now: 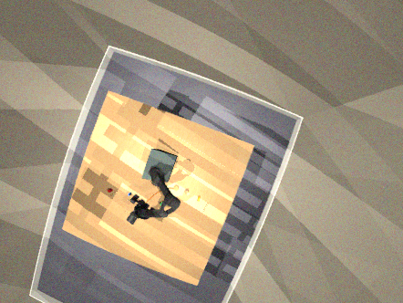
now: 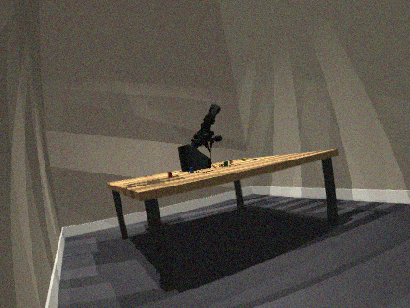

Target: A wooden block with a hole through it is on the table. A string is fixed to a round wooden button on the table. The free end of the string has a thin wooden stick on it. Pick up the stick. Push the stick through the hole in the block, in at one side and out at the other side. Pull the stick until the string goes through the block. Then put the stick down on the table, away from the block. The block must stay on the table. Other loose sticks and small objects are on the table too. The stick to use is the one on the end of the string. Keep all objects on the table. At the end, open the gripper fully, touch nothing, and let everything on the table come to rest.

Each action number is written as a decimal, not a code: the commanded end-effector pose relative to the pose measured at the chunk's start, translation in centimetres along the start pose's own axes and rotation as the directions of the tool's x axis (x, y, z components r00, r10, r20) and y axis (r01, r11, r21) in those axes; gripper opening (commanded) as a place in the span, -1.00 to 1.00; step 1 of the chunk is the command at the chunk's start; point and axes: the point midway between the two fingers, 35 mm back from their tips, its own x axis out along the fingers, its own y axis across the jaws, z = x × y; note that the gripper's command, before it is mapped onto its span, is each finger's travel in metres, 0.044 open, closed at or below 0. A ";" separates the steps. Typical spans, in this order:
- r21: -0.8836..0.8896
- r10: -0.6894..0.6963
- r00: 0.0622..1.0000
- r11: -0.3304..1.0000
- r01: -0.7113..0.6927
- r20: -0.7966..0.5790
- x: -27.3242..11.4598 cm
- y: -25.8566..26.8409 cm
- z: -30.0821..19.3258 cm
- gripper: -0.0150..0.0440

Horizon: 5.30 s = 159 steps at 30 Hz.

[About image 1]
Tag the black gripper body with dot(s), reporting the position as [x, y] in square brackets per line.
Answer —
[134, 200]

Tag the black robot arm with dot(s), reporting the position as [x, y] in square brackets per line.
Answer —
[170, 200]

